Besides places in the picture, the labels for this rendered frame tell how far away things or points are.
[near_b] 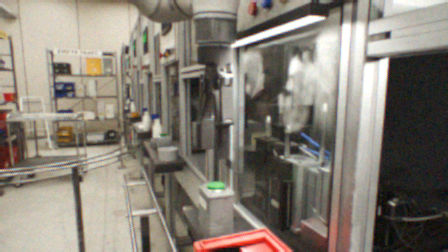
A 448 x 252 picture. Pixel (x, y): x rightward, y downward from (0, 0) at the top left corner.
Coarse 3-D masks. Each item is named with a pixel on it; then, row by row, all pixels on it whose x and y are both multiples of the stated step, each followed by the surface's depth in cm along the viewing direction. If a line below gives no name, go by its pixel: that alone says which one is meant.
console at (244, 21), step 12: (252, 0) 62; (276, 0) 54; (288, 0) 50; (300, 0) 47; (324, 0) 42; (336, 0) 40; (240, 12) 69; (252, 12) 61; (264, 12) 58; (276, 12) 54; (240, 24) 69; (252, 24) 63
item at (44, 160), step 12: (12, 120) 344; (24, 120) 347; (36, 120) 350; (24, 132) 390; (84, 132) 410; (84, 144) 412; (12, 156) 350; (48, 156) 405; (60, 156) 408; (72, 156) 410; (84, 156) 410; (12, 168) 352; (84, 168) 415; (12, 180) 352
